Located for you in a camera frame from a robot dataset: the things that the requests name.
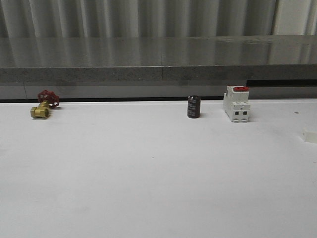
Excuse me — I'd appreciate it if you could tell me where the black cylindrical capacitor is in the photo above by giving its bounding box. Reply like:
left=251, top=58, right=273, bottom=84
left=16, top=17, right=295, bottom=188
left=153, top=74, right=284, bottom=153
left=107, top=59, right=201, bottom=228
left=187, top=95, right=201, bottom=119

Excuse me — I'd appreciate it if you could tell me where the white half-ring pipe clamp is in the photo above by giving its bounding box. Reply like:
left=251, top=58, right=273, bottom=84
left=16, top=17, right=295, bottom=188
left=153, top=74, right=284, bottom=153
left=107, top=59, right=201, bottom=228
left=303, top=129, right=317, bottom=144

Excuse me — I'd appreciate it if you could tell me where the brass valve red handwheel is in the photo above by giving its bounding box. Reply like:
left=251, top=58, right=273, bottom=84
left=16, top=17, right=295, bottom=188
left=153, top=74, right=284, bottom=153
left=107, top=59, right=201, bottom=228
left=30, top=90, right=59, bottom=119

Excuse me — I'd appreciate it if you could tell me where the white circuit breaker red switch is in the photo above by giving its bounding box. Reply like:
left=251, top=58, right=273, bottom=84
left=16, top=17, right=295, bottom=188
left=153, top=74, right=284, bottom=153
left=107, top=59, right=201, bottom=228
left=223, top=86, right=251, bottom=122

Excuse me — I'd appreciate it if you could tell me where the grey stone counter ledge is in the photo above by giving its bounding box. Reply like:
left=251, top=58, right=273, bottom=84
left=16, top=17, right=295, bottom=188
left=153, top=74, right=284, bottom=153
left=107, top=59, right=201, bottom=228
left=0, top=36, right=317, bottom=85

